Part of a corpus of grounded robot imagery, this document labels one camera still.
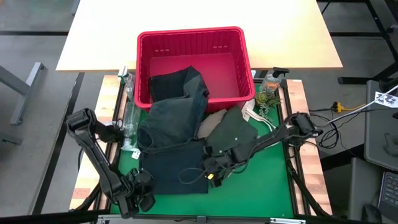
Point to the orange label spray bottle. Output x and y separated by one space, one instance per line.
270 82

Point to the red plastic laundry basket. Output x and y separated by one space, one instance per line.
192 40

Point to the black metal bar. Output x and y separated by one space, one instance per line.
59 149

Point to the grey desk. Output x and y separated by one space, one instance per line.
379 137

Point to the clear plastic spray bottle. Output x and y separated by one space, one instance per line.
130 121
129 84

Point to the dark green garment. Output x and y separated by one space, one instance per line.
233 127

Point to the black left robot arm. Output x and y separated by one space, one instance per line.
96 158

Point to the light wooden table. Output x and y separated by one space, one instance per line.
102 28

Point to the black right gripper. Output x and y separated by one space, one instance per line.
225 160

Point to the cream tote bag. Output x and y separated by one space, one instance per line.
248 109

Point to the white marker paper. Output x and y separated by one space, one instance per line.
385 99

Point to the black computer mouse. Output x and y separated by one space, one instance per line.
371 213

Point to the dark keyboard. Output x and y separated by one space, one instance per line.
388 193

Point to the green table mat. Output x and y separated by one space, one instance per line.
255 193

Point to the beige shorts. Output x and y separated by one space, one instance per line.
211 123

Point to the silver frame bracket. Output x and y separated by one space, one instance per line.
287 221
115 219

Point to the grey metal table leg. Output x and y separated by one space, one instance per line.
25 87

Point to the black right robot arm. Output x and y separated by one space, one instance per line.
270 137

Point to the dark blue denim jeans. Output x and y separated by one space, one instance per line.
174 168

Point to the black table leg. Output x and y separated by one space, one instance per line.
357 80

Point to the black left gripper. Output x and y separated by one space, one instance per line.
129 196

